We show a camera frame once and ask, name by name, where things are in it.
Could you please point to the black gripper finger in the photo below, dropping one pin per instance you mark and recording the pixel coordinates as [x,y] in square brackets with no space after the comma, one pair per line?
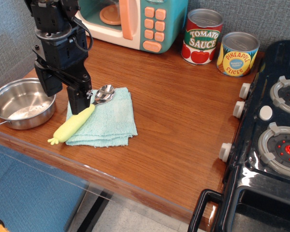
[79,99]
[50,84]

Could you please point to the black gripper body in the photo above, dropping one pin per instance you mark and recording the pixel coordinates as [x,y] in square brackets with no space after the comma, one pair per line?
[63,54]

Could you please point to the stainless steel pot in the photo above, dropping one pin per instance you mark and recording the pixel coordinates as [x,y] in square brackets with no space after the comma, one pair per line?
[24,104]

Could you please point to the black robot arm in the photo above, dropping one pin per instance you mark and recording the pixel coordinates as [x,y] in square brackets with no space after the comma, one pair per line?
[52,16]

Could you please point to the light blue folded cloth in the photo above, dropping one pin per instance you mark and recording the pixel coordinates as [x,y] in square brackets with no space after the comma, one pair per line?
[111,124]

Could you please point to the teal toy microwave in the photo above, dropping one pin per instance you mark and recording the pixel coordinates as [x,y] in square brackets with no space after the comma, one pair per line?
[147,25]

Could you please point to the tomato sauce can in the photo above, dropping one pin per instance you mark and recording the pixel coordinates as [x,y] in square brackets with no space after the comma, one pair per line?
[203,29]

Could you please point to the pineapple slices can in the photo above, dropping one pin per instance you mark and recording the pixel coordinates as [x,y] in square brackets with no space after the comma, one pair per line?
[237,53]

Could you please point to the black toy stove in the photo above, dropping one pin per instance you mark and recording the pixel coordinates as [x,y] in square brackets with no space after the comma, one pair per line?
[256,193]

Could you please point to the spoon with yellow-green handle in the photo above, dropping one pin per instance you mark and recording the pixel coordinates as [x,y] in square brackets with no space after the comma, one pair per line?
[75,122]

